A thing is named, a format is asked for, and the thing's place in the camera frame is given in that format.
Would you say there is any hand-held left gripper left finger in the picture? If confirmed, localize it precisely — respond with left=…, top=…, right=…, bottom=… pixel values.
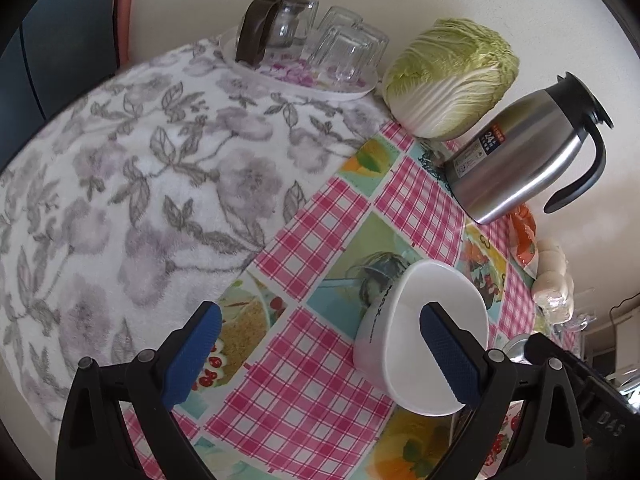
left=56, top=301, right=223, bottom=480

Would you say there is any pink checked printed tablecloth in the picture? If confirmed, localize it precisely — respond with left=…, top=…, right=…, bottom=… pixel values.
left=120, top=120, right=556, bottom=480

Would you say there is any stainless steel thermos jug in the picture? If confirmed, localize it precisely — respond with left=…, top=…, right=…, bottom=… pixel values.
left=442, top=72, right=615, bottom=226

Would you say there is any stainless steel basin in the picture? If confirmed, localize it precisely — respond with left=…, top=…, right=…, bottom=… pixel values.
left=501, top=335, right=532, bottom=365

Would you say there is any clear drinking glass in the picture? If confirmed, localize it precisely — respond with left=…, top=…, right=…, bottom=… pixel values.
left=356, top=22, right=391, bottom=68
left=315, top=5, right=363, bottom=36
left=305, top=25, right=371, bottom=86

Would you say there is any grey floral blanket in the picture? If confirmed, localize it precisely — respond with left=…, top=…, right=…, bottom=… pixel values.
left=0, top=35, right=396, bottom=441

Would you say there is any glass pitcher dark handle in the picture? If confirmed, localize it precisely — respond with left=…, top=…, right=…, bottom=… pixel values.
left=235, top=0, right=321, bottom=68

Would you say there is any blue chair pink edge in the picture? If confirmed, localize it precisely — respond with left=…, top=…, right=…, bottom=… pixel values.
left=0, top=0, right=133, bottom=126

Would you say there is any white floral tray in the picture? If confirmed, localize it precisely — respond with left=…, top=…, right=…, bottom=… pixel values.
left=220, top=27, right=381, bottom=101

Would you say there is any black cable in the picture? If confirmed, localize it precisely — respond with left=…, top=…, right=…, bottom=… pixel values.
left=607, top=297, right=640, bottom=331

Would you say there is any clear glass mug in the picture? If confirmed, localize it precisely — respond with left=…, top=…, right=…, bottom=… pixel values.
left=550, top=310, right=601, bottom=342

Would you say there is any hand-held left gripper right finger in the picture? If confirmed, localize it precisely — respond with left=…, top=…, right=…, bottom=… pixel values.
left=419, top=301, right=583, bottom=480

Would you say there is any napa cabbage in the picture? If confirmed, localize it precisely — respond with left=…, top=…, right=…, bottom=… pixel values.
left=382, top=17, right=521, bottom=142

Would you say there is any small white cup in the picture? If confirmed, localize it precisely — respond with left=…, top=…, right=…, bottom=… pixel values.
left=352, top=260, right=490, bottom=417

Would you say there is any bag of steamed buns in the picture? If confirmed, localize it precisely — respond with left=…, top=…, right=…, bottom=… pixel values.
left=531, top=240, right=576, bottom=323

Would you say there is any orange snack packet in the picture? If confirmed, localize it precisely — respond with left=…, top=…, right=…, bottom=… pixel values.
left=507, top=202, right=540, bottom=278

